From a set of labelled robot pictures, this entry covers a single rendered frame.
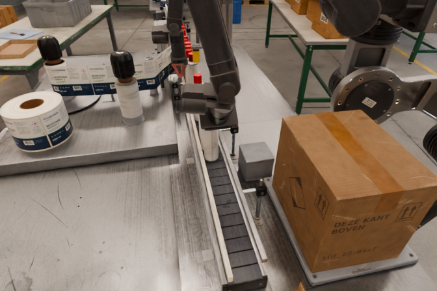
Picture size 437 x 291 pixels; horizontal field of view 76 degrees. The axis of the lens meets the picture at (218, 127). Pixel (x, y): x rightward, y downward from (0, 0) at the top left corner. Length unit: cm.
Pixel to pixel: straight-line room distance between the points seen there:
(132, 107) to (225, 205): 56
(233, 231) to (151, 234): 24
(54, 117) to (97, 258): 54
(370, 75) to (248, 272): 61
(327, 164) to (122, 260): 57
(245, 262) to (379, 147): 42
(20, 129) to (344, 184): 103
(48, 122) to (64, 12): 204
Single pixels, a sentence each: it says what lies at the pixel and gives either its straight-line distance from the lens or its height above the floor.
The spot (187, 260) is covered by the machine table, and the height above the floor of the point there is 83.
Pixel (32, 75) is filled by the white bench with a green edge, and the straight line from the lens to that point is 240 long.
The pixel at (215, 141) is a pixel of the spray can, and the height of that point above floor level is 97.
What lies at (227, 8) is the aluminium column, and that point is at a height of 129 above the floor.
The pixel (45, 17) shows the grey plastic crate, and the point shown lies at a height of 90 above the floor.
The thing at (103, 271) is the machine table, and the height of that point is 83.
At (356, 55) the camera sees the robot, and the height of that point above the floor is 125.
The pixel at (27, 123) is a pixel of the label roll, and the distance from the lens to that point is 116.
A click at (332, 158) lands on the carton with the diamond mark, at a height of 112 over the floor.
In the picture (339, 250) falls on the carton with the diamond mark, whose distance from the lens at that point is 76.
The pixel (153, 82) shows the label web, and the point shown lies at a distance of 139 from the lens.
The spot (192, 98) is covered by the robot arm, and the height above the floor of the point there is 123.
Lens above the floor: 154
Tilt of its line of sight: 35 degrees down
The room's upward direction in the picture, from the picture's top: straight up
